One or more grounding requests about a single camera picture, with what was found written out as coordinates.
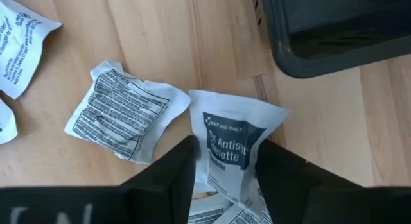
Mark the white antiseptic towelette packet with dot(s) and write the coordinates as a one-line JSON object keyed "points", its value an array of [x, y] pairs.
{"points": [[19, 50], [5, 124], [247, 217], [224, 121], [122, 111], [205, 214]]}

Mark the black plastic basket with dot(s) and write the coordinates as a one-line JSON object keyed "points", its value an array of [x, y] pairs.
{"points": [[321, 65]]}

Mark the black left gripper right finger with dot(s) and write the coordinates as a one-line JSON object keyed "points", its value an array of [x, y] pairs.
{"points": [[321, 201]]}

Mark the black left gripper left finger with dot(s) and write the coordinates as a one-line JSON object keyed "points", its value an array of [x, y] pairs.
{"points": [[96, 204]]}

